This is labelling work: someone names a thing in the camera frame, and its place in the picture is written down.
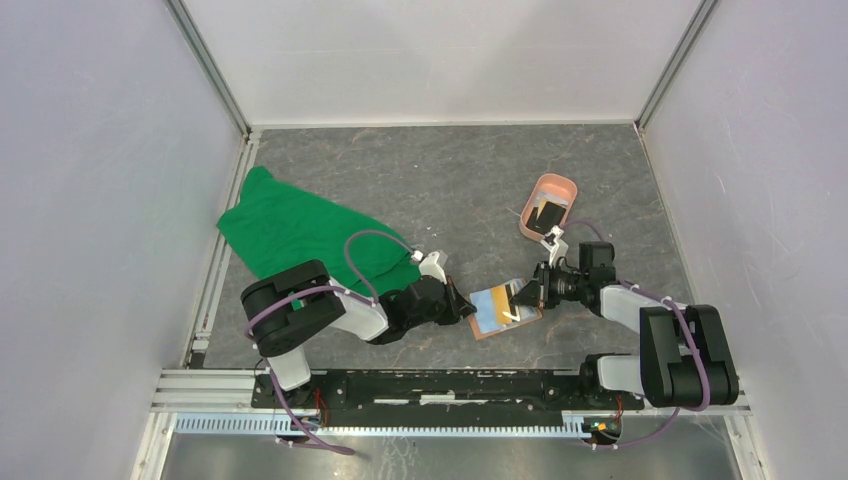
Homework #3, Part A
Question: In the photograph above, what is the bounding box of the tan leather card holder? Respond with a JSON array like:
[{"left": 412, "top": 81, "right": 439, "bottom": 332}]
[{"left": 469, "top": 278, "right": 543, "bottom": 340}]

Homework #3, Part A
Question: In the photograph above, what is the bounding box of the green cloth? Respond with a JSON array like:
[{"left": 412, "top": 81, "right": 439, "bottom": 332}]
[{"left": 217, "top": 167, "right": 420, "bottom": 297}]

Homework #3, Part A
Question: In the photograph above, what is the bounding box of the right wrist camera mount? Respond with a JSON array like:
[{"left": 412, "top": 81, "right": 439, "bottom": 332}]
[{"left": 540, "top": 225, "right": 569, "bottom": 267}]

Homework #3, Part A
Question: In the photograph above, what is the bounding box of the white diamond print card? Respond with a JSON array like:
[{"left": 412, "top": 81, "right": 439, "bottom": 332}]
[{"left": 536, "top": 191, "right": 571, "bottom": 209}]

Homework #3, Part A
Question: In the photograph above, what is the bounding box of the dark green VIP card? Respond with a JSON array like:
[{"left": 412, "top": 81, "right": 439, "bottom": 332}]
[{"left": 529, "top": 203, "right": 567, "bottom": 234}]

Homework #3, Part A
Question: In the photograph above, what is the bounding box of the slotted cable duct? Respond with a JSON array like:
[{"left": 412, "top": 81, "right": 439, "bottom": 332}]
[{"left": 174, "top": 413, "right": 590, "bottom": 440}]

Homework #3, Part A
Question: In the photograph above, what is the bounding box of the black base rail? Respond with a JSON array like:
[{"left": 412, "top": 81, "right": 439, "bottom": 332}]
[{"left": 285, "top": 369, "right": 645, "bottom": 427}]

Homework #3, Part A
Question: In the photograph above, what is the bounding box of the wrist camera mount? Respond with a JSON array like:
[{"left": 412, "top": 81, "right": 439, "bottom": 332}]
[
  {"left": 411, "top": 250, "right": 448, "bottom": 285},
  {"left": 540, "top": 225, "right": 569, "bottom": 267}
]

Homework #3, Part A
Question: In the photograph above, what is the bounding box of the pink oval tray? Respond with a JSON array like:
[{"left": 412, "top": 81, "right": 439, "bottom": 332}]
[{"left": 519, "top": 173, "right": 578, "bottom": 241}]

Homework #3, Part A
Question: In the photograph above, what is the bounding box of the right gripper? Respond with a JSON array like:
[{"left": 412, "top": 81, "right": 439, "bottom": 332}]
[{"left": 508, "top": 261, "right": 587, "bottom": 309}]

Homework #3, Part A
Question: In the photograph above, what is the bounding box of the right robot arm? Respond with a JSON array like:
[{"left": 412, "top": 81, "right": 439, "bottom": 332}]
[{"left": 509, "top": 241, "right": 740, "bottom": 411}]

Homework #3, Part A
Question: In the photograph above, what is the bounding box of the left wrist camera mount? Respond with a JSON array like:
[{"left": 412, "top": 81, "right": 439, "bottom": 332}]
[{"left": 411, "top": 250, "right": 448, "bottom": 285}]

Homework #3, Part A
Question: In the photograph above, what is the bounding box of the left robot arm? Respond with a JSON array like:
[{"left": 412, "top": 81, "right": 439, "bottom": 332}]
[{"left": 240, "top": 259, "right": 477, "bottom": 408}]

